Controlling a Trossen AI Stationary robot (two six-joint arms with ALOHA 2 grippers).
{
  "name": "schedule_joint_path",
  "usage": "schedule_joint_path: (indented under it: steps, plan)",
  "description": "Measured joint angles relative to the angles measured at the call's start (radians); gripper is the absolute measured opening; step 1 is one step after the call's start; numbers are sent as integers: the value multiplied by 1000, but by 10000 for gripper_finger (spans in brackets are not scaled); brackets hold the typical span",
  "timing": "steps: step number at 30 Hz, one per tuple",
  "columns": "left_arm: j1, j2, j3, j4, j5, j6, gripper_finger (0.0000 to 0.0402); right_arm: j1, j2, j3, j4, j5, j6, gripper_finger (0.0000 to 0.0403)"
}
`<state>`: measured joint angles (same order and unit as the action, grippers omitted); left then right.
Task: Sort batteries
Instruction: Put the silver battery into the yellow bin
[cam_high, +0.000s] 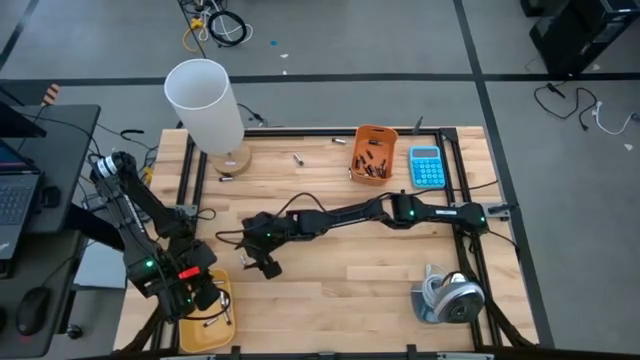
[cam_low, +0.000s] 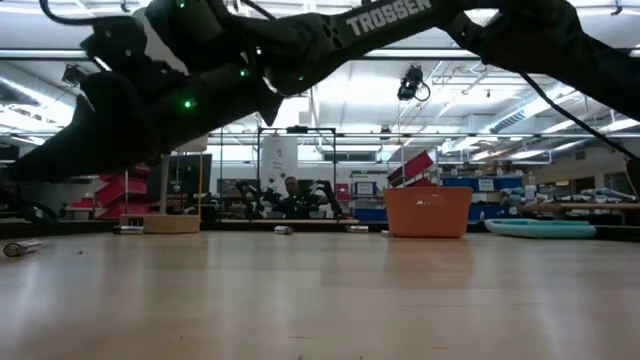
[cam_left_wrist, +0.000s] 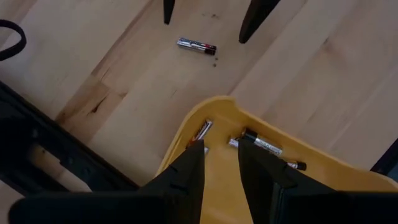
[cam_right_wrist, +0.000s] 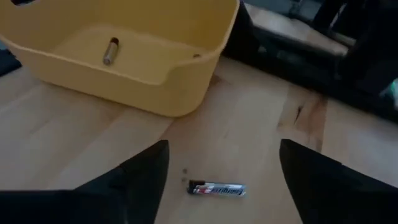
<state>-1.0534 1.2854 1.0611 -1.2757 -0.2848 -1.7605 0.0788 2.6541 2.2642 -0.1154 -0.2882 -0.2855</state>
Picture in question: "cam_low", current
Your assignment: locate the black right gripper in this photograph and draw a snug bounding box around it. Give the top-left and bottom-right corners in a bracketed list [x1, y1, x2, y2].
[14, 64, 284, 182]

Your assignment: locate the orange plastic bin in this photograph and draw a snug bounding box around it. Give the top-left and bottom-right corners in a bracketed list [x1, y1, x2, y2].
[383, 186, 474, 239]

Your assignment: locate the black ceiling spotlight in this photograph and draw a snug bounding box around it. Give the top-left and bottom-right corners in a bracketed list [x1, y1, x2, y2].
[60, 63, 87, 87]

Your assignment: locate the white cylinder table lamp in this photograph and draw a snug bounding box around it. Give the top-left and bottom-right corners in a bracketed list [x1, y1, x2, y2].
[119, 7, 209, 235]

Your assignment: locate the person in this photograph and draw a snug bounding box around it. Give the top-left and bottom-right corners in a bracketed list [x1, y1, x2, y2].
[272, 175, 321, 220]

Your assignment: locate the blue calculator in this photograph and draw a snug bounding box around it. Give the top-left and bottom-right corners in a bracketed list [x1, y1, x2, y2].
[483, 217, 598, 240]

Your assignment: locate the wooden workbench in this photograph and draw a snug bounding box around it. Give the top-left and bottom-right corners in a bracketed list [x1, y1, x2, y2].
[517, 201, 640, 214]

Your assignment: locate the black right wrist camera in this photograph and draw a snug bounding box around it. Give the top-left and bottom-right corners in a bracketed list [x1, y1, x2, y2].
[79, 18, 151, 69]

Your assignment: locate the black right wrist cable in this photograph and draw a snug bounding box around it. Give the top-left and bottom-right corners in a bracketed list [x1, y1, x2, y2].
[38, 0, 136, 27]

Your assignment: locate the black aluminium table frame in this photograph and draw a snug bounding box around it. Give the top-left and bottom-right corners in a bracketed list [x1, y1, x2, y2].
[0, 217, 640, 242]

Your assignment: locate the black hanging ceiling camera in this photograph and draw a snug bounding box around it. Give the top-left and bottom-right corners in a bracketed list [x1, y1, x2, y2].
[397, 64, 431, 103]

